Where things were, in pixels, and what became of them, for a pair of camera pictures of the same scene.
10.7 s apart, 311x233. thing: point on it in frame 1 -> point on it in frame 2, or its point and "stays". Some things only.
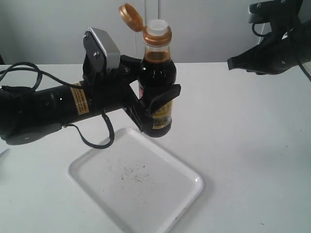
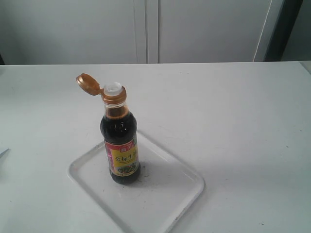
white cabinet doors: [51, 32] stays
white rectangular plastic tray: [138, 186] stays
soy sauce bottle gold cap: [157, 69] -> [118, 129]
